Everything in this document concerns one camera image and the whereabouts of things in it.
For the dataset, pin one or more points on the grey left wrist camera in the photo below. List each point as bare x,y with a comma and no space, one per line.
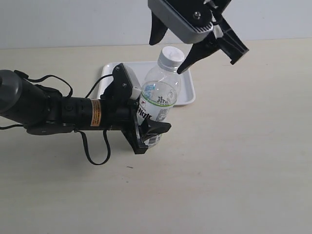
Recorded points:
125,83

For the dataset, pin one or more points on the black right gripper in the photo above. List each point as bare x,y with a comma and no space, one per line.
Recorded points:
221,38

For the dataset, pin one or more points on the white rectangular tray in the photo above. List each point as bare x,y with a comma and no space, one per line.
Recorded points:
141,68

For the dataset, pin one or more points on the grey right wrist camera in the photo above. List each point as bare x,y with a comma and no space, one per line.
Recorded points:
189,20

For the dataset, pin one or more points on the white bottle cap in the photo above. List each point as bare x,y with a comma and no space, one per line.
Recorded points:
170,58

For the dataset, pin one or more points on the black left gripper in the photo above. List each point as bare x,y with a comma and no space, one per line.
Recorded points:
122,105

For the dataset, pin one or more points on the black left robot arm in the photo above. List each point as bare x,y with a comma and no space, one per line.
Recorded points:
44,110

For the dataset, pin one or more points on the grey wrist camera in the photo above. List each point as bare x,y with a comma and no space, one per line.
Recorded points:
189,20
125,83

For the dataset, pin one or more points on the clear plastic drink bottle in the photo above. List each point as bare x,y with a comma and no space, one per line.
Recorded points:
159,93

